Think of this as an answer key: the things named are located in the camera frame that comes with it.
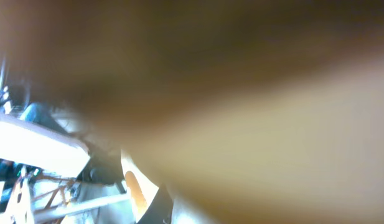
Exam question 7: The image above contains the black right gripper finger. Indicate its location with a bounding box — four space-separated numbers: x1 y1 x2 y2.
137 185 174 224

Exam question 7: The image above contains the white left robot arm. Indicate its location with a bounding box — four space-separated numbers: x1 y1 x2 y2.
0 112 90 178

